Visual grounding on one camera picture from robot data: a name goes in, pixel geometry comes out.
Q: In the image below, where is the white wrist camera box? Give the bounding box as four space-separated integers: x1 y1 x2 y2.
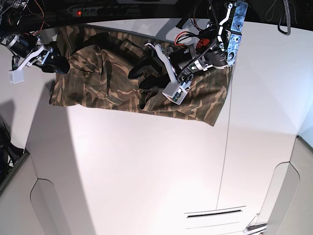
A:
9 70 24 84
162 82 187 105

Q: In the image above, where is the black power strip red switch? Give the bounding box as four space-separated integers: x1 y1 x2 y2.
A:
67 7 142 17

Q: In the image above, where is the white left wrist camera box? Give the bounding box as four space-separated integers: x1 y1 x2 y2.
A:
162 82 187 105

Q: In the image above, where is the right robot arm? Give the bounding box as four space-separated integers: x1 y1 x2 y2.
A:
0 0 70 83

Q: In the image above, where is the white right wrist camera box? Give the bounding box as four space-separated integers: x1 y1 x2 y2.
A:
9 70 24 84

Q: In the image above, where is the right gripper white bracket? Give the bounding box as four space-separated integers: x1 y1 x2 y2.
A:
11 41 70 74

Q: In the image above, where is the camouflage T-shirt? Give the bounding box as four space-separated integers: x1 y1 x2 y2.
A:
49 26 232 125

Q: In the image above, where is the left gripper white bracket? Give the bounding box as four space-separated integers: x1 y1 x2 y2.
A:
128 43 211 91

